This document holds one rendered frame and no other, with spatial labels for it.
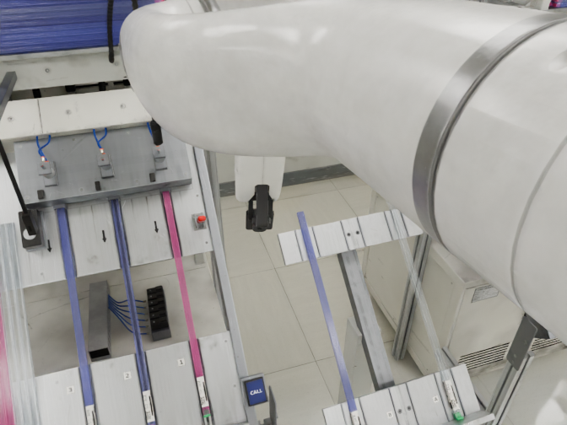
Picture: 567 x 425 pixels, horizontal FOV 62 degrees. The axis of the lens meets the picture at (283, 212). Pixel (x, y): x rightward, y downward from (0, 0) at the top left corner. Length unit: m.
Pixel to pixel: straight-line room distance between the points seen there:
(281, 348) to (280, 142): 1.89
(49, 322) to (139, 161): 0.65
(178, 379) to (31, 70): 0.69
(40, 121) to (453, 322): 1.36
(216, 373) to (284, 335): 1.12
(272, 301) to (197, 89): 2.07
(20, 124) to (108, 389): 0.56
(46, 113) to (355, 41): 0.94
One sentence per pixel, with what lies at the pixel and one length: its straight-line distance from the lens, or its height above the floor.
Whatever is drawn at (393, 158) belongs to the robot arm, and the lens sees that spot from 0.17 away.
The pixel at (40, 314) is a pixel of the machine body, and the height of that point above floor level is 0.62.
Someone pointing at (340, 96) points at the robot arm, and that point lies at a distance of 0.21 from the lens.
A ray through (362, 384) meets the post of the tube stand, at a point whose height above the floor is 0.61.
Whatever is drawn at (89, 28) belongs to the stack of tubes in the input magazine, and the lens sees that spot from 1.03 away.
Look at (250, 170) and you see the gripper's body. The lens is 0.47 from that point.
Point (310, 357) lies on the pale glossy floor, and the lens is 2.10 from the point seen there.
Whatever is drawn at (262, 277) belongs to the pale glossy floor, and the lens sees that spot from 2.43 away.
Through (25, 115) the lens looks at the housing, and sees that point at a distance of 1.12.
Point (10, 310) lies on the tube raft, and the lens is 1.11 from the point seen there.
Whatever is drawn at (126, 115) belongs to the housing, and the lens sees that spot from 1.08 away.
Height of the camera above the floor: 1.66
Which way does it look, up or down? 36 degrees down
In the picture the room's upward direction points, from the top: straight up
